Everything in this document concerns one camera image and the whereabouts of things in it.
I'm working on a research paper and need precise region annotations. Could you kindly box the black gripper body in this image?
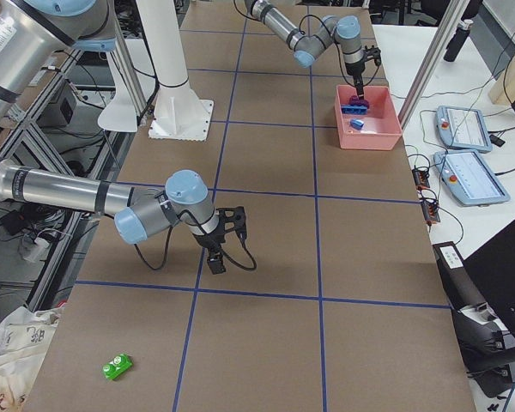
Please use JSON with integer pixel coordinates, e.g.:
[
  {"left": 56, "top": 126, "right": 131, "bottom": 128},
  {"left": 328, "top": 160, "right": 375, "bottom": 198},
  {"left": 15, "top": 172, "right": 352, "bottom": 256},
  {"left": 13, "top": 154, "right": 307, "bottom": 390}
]
[
  {"left": 191, "top": 218, "right": 226, "bottom": 255},
  {"left": 345, "top": 60, "right": 366, "bottom": 86}
]

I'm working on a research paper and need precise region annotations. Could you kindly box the purple block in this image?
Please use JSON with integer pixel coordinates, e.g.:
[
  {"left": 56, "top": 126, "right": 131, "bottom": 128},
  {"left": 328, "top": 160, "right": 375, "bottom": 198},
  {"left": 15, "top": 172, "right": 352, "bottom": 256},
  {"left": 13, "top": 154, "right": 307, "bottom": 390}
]
[{"left": 348, "top": 95, "right": 369, "bottom": 108}]

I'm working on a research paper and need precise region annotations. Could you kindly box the long blue block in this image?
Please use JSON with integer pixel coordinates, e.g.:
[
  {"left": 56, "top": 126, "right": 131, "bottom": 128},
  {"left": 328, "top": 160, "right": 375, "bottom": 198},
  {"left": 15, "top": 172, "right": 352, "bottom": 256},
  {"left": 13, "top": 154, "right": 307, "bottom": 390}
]
[{"left": 340, "top": 105, "right": 368, "bottom": 115}]

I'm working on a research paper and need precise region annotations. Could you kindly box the small blue block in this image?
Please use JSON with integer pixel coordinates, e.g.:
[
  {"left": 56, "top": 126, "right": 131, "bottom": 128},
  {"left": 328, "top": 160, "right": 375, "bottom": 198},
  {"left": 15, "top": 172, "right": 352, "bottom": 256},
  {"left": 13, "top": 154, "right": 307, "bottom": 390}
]
[{"left": 349, "top": 118, "right": 365, "bottom": 130}]

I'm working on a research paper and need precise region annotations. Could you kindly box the green block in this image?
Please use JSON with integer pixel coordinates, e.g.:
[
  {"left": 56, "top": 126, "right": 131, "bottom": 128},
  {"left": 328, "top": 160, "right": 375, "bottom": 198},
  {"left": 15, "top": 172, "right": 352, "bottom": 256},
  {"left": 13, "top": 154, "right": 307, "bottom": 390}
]
[{"left": 102, "top": 353, "right": 133, "bottom": 380}]

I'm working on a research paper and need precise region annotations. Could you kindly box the pink plastic box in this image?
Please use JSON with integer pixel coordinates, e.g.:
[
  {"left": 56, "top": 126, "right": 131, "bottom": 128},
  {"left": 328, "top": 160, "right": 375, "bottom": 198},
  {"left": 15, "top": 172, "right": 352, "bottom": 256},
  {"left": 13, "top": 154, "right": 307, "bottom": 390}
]
[{"left": 334, "top": 85, "right": 403, "bottom": 150}]

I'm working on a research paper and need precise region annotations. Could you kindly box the far teach pendant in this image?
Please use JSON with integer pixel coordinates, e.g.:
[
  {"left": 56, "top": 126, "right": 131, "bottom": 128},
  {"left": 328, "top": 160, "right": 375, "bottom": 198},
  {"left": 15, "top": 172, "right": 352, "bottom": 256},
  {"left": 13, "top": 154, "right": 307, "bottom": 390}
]
[{"left": 436, "top": 106, "right": 493, "bottom": 153}]

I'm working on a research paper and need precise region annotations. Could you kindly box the teach pendant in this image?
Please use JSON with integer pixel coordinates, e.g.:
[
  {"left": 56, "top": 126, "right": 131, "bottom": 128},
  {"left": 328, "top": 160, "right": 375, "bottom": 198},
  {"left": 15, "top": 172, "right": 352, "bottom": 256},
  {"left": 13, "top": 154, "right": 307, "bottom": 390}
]
[
  {"left": 436, "top": 106, "right": 493, "bottom": 153},
  {"left": 433, "top": 149, "right": 511, "bottom": 206}
]

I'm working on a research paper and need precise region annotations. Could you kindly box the black power strip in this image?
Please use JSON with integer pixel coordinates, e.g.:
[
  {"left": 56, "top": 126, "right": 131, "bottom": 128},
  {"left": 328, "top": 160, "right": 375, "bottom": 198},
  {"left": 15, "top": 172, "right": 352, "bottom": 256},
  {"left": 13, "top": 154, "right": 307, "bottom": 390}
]
[
  {"left": 412, "top": 167, "right": 430, "bottom": 190},
  {"left": 420, "top": 197, "right": 440, "bottom": 226}
]

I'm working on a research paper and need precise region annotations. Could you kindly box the near teach pendant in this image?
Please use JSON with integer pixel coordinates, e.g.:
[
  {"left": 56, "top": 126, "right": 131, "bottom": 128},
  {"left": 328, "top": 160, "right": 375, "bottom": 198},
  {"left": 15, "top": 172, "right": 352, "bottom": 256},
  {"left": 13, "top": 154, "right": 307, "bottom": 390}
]
[{"left": 433, "top": 149, "right": 511, "bottom": 206}]

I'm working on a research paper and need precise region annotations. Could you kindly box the white paper label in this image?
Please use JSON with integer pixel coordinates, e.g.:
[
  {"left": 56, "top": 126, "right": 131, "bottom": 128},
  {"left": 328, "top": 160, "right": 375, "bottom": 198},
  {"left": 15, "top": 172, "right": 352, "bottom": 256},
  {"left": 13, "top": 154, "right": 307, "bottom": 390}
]
[{"left": 439, "top": 245, "right": 464, "bottom": 270}]

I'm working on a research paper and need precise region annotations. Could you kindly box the printed tote bag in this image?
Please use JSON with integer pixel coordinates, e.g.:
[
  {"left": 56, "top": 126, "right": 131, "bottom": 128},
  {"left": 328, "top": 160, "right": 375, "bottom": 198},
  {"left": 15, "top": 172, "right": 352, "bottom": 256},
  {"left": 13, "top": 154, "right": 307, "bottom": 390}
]
[{"left": 0, "top": 306, "right": 64, "bottom": 411}]

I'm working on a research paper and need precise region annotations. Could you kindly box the black laptop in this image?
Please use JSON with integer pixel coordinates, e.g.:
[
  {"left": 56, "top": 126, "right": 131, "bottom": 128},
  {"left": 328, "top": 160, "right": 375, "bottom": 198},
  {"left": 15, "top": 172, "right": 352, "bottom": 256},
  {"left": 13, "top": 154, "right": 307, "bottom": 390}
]
[{"left": 464, "top": 219, "right": 515, "bottom": 336}]

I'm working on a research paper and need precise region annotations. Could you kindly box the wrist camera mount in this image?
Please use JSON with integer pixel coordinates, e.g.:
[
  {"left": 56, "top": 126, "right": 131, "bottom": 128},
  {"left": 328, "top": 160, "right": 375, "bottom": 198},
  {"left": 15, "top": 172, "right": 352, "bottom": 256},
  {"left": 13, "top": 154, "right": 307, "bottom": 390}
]
[
  {"left": 364, "top": 45, "right": 382, "bottom": 67},
  {"left": 217, "top": 206, "right": 247, "bottom": 243}
]

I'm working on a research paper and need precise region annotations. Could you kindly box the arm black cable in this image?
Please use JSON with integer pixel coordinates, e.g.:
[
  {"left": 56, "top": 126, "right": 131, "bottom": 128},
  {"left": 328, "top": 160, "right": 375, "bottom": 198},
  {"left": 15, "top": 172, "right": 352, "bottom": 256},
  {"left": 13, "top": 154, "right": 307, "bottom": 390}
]
[{"left": 132, "top": 209, "right": 258, "bottom": 272}]

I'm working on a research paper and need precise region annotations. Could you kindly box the aluminium frame post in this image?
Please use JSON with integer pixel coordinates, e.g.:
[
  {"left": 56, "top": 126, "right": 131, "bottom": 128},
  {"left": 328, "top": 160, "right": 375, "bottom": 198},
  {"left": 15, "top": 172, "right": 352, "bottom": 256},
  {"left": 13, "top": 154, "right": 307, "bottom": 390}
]
[{"left": 398, "top": 0, "right": 470, "bottom": 130}]

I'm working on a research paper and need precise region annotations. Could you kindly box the white camera pole stand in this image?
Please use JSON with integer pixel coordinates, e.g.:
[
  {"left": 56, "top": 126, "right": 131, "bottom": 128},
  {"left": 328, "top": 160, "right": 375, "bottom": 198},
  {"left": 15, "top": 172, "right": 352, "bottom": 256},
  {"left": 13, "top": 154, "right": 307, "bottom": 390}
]
[{"left": 98, "top": 0, "right": 215, "bottom": 142}]

